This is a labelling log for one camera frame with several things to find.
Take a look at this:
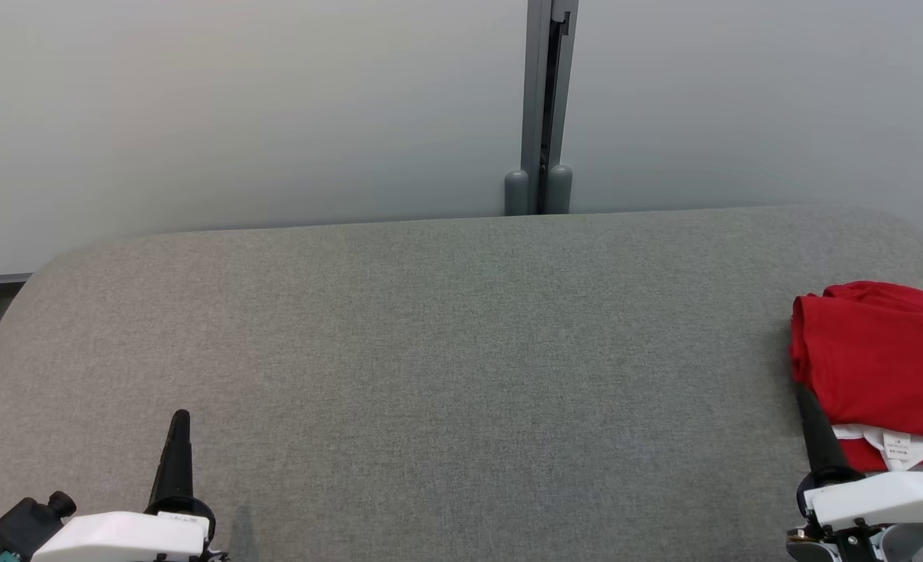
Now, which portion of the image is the grey rounded partition foot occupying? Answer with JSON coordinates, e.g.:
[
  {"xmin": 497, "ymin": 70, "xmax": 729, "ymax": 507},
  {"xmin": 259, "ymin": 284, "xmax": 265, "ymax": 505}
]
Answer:
[
  {"xmin": 504, "ymin": 169, "xmax": 530, "ymax": 217},
  {"xmin": 546, "ymin": 164, "xmax": 573, "ymax": 215}
]

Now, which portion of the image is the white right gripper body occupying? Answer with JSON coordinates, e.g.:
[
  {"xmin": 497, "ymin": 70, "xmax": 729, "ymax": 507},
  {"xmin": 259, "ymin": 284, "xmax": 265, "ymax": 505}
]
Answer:
[{"xmin": 797, "ymin": 471, "xmax": 923, "ymax": 532}]

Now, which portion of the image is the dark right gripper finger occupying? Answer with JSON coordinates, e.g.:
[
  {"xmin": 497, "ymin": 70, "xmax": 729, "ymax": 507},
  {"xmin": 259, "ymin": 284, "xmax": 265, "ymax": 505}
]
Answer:
[{"xmin": 796, "ymin": 382, "xmax": 861, "ymax": 485}]

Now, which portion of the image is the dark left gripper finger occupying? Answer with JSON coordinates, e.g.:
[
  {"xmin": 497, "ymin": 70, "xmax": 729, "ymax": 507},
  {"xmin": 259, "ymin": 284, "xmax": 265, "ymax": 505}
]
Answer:
[{"xmin": 149, "ymin": 410, "xmax": 194, "ymax": 504}]

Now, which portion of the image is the grey metal partition post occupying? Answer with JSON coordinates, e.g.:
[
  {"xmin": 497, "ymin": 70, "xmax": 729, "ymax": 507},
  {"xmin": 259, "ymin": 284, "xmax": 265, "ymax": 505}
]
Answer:
[{"xmin": 522, "ymin": 0, "xmax": 579, "ymax": 215}]

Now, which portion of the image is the red white-sleeved t-shirt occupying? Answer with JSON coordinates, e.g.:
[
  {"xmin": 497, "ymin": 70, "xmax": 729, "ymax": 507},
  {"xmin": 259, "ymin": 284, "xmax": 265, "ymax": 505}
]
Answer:
[{"xmin": 789, "ymin": 293, "xmax": 923, "ymax": 473}]

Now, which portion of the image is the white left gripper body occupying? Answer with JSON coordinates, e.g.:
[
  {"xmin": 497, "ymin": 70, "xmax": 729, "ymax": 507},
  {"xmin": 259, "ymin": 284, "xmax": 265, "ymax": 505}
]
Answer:
[{"xmin": 32, "ymin": 496, "xmax": 220, "ymax": 562}]

